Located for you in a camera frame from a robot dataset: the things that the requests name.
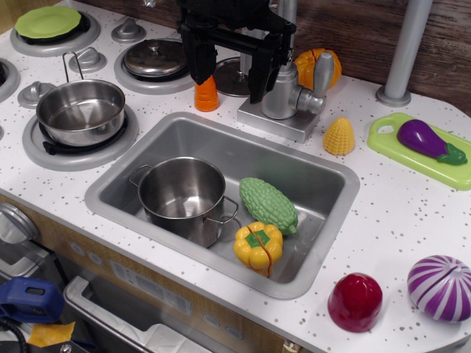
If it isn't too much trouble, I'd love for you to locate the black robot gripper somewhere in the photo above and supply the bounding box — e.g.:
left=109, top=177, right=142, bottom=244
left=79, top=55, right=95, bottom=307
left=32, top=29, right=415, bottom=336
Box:
left=177, top=1, right=296, bottom=104

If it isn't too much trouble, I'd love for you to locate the silver toy faucet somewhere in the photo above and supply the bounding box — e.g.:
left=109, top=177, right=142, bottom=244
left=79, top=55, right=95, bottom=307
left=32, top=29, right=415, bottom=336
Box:
left=236, top=0, right=335, bottom=143

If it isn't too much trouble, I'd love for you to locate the flat steel lid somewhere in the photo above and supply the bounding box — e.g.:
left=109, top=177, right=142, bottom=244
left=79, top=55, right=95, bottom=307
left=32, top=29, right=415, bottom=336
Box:
left=213, top=57, right=249, bottom=97

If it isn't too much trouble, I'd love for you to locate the orange carrot toy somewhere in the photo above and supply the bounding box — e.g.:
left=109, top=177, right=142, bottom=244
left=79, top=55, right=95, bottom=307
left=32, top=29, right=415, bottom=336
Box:
left=194, top=76, right=219, bottom=112

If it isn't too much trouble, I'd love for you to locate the grey middle stove burner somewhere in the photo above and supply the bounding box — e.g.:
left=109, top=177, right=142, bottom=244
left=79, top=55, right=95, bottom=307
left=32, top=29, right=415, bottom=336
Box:
left=114, top=38, right=194, bottom=95

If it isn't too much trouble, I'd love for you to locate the grey stove burner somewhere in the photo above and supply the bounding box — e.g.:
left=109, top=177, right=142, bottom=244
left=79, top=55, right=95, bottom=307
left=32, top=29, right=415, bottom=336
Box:
left=10, top=11, right=101, bottom=57
left=22, top=106, right=139, bottom=171
left=114, top=38, right=194, bottom=95

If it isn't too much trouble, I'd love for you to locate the orange pumpkin toy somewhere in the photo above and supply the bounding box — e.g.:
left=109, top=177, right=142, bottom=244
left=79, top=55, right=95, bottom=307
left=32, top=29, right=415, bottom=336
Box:
left=294, top=48, right=342, bottom=90

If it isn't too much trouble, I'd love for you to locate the steel pot lid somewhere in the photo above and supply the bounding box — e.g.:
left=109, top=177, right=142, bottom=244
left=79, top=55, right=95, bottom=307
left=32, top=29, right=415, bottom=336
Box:
left=123, top=39, right=188, bottom=78

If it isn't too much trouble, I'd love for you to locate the grey stove knob back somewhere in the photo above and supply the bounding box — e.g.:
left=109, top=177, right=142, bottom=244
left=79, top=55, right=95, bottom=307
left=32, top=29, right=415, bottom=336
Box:
left=111, top=18, right=146, bottom=43

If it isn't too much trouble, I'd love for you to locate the grey stove knob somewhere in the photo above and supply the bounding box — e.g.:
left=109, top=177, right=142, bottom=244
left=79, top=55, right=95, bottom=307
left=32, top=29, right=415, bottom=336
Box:
left=18, top=81, right=56, bottom=110
left=111, top=18, right=146, bottom=43
left=68, top=47, right=107, bottom=74

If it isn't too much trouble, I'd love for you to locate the yellow corn toy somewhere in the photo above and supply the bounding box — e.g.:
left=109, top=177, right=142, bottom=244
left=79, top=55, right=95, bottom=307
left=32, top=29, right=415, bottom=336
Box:
left=322, top=117, right=355, bottom=155

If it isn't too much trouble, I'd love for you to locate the grey stove knob middle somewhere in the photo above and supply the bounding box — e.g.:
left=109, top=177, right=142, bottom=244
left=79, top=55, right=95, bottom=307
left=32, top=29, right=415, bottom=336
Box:
left=68, top=47, right=107, bottom=74

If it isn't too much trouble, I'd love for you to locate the grey back stove burner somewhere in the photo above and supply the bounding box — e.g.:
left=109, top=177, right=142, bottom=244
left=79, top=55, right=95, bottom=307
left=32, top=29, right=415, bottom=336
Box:
left=10, top=11, right=101, bottom=57

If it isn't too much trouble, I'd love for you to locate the green bitter melon toy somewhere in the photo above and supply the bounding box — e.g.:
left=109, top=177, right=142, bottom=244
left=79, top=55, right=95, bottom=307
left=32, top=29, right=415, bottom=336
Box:
left=239, top=177, right=298, bottom=235

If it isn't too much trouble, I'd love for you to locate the grey sink basin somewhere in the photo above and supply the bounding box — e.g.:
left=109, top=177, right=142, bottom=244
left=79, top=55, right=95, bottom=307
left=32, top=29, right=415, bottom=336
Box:
left=85, top=112, right=360, bottom=299

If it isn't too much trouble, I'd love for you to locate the grey vertical pole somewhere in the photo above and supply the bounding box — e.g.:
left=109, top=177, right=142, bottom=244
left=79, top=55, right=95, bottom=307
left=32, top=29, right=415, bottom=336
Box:
left=376, top=0, right=433, bottom=107

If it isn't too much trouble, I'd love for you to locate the green cutting board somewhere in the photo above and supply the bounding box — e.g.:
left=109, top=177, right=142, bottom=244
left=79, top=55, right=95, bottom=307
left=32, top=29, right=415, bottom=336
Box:
left=367, top=113, right=470, bottom=190

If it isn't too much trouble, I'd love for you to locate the green plastic plate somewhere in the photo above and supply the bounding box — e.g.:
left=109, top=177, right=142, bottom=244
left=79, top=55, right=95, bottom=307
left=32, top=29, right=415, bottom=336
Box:
left=14, top=6, right=82, bottom=40

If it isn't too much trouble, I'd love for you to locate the yellow bell pepper toy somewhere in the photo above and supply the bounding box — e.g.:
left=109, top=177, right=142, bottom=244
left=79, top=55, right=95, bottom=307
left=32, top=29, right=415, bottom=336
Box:
left=233, top=221, right=283, bottom=277

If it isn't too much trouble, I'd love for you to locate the purple eggplant toy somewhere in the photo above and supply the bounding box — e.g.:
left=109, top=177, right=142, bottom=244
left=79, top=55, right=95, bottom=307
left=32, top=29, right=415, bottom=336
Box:
left=397, top=119, right=467, bottom=165

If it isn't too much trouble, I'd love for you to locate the grey stove knob front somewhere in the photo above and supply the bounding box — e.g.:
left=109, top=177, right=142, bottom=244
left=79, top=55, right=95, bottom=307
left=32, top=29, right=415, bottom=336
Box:
left=18, top=81, right=56, bottom=110

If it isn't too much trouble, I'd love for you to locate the grey front stove burner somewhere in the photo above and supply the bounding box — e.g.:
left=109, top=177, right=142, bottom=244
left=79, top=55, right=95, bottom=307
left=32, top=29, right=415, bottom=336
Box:
left=22, top=106, right=139, bottom=171

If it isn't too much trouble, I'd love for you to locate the grey left edge burner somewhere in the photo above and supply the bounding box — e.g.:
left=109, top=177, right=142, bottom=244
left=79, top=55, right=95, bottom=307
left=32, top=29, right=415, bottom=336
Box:
left=0, top=58, right=21, bottom=102

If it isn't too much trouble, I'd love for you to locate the red half fruit toy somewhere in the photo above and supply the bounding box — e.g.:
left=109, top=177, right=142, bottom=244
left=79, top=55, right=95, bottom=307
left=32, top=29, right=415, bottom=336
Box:
left=327, top=273, right=383, bottom=333

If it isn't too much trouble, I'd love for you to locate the purple striped onion toy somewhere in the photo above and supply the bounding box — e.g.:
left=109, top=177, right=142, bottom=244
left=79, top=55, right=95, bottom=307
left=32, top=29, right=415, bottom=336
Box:
left=407, top=255, right=470, bottom=323

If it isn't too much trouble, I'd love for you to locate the yellow tape piece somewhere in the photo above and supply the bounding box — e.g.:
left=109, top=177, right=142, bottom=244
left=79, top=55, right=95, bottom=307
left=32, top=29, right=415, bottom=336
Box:
left=27, top=321, right=76, bottom=348

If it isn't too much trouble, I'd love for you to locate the steel pot with handles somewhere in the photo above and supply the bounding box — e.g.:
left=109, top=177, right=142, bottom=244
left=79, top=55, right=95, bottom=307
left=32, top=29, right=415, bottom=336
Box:
left=129, top=157, right=239, bottom=248

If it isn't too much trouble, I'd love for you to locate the steel pan with handle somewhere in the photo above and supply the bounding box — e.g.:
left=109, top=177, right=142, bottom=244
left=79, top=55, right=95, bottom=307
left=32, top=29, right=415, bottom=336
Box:
left=36, top=71, right=126, bottom=147

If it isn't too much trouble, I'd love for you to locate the grey oven door handle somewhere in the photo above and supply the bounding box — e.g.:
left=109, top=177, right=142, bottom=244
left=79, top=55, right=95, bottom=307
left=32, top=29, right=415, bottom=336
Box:
left=62, top=275, right=177, bottom=353

